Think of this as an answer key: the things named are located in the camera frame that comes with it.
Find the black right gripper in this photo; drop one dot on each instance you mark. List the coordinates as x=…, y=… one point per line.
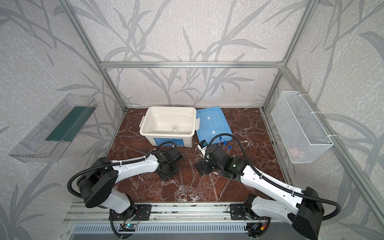
x=204, y=166

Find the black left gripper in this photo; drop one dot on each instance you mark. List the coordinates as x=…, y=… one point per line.
x=167, y=171

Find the blue plastic bin lid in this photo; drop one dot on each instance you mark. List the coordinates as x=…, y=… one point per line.
x=212, y=123

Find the white plastic storage bin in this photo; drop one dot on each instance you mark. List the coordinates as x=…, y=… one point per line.
x=156, y=125

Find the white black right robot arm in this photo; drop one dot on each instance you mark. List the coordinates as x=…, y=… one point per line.
x=297, y=207

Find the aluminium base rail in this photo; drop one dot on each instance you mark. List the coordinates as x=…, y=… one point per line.
x=204, y=212

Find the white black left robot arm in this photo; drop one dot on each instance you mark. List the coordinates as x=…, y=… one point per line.
x=95, y=185

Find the white wire mesh basket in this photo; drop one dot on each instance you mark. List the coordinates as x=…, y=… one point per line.
x=302, y=134

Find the small clear glass beaker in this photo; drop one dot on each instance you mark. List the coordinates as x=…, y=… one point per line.
x=175, y=129

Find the clear acrylic wall shelf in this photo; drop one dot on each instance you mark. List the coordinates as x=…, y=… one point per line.
x=47, y=142

